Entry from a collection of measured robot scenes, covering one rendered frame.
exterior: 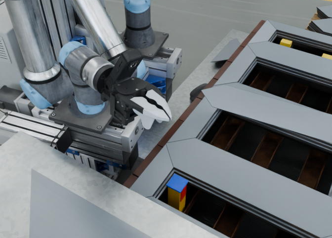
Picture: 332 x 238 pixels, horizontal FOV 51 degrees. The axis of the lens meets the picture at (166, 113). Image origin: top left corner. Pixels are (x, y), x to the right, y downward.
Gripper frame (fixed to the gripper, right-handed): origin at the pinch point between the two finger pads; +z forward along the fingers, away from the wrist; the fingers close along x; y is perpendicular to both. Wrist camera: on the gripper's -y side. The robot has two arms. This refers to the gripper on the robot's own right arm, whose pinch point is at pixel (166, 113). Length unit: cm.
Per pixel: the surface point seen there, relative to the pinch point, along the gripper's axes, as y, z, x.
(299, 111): 48, -5, -96
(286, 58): 43, -32, -129
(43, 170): 43, -39, 10
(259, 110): 49, -17, -84
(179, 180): 54, -14, -28
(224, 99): 50, -34, -78
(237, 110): 50, -25, -77
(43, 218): 41, -23, 20
